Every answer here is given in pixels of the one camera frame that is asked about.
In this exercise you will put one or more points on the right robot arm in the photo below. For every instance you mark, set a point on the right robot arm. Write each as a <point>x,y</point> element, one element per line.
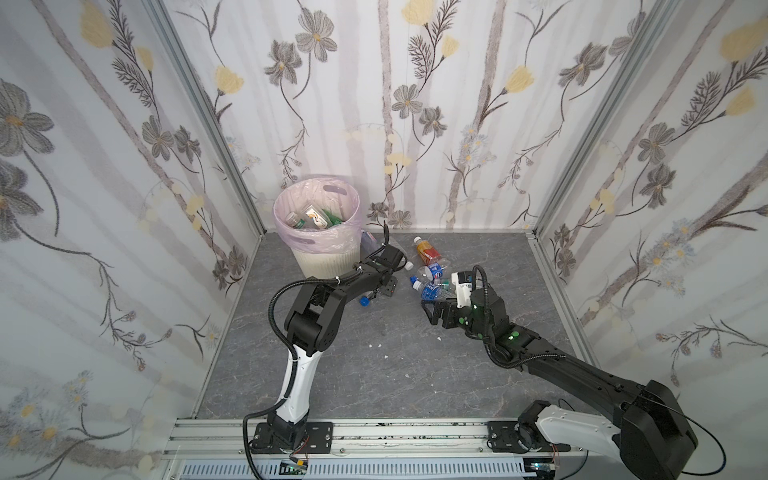
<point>642,426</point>

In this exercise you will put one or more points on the Pepsi blue label bottle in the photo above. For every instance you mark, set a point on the Pepsi blue label bottle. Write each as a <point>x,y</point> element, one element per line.
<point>438,272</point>

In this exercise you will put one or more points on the white slotted cable duct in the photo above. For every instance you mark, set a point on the white slotted cable duct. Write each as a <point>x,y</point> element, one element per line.
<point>381,468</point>

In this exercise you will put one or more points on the cream waste bin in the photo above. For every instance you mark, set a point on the cream waste bin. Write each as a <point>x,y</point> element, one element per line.
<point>327,265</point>

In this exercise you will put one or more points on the blue label white cap bottle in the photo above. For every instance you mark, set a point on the blue label white cap bottle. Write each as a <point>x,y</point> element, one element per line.
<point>432,291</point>

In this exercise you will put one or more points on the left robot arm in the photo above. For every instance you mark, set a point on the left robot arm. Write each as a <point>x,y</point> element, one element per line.
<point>306,315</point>

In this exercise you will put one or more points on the orange red label bottle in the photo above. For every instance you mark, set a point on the orange red label bottle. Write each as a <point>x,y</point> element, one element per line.
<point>426,251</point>

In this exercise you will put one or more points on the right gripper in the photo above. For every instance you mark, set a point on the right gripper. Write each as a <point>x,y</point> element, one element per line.
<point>447,313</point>

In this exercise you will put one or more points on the left aluminium corner post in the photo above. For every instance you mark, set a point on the left aluminium corner post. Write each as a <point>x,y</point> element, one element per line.
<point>203,107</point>

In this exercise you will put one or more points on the pink bin liner bag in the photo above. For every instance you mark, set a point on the pink bin liner bag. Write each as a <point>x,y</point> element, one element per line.
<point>329,193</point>

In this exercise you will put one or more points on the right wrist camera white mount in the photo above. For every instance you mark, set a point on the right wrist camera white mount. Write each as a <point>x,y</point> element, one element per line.
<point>464,284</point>

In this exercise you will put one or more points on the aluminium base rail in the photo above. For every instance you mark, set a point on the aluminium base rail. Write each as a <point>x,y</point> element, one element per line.
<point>349,439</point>

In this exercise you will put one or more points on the green soda bottle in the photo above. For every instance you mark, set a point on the green soda bottle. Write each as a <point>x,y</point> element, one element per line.
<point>333,219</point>

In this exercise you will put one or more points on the purple tinted Cancer bottle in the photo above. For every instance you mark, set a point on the purple tinted Cancer bottle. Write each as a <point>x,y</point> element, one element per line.
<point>369,244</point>

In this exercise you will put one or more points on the clear ribbed bottle white cap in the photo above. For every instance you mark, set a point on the clear ribbed bottle white cap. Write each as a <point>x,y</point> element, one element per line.
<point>405,263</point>

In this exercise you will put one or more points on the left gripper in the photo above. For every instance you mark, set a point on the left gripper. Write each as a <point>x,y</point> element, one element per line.
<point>389,258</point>

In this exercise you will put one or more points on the clear square bottle green band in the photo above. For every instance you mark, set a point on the clear square bottle green band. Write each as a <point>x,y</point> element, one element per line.
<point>315,217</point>

